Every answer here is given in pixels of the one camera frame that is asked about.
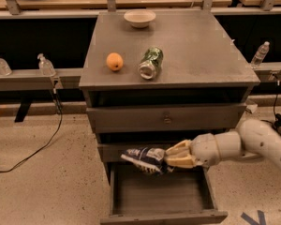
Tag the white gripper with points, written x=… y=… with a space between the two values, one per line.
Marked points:
x=203 y=149

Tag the blue chip bag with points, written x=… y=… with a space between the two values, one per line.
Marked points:
x=148 y=160

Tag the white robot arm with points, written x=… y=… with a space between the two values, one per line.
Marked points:
x=252 y=139

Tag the grey open bottom drawer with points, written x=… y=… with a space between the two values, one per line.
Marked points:
x=182 y=197

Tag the grey top drawer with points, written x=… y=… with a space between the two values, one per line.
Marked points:
x=164 y=118

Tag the grey wooden drawer cabinet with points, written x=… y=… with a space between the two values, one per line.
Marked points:
x=201 y=65

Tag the crushed green soda can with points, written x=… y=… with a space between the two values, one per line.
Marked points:
x=150 y=64

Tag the orange fruit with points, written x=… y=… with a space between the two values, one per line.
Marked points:
x=114 y=61

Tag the clear water bottle right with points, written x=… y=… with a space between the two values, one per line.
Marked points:
x=260 y=54

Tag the white ceramic bowl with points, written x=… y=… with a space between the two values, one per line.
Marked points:
x=139 y=18

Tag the clear bottle on ledge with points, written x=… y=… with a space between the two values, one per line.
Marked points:
x=45 y=66

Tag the clear bottle far left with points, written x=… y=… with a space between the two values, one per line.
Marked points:
x=5 y=70

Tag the grey metal ledge rail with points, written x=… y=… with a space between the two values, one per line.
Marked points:
x=32 y=79

